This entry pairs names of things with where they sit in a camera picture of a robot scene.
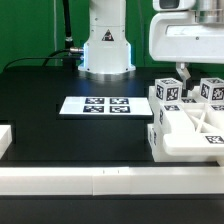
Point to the white chair seat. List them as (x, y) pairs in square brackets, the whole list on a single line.
[(184, 144)]

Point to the white marker base plate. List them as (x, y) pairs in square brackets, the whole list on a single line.
[(127, 106)]

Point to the white chair back frame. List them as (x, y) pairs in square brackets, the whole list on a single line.
[(190, 110)]

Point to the white marker cube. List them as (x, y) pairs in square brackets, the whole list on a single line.
[(212, 89), (168, 89)]

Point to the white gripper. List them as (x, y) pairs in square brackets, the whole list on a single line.
[(187, 31)]

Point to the white marker cube front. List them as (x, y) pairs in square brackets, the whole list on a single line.
[(168, 89)]

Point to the white front wall rail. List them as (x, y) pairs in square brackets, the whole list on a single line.
[(111, 181)]

